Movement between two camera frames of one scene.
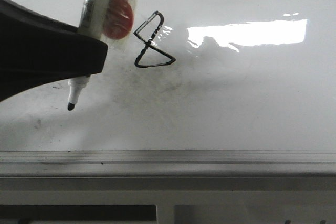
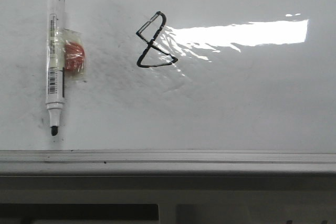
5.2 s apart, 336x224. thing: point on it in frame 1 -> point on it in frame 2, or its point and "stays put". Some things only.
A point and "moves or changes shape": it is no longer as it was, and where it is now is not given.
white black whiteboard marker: x=92 y=21 -> x=55 y=57
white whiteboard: x=219 y=61 stays put
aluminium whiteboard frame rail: x=168 y=162 stays put
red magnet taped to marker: x=118 y=18 moves or changes shape
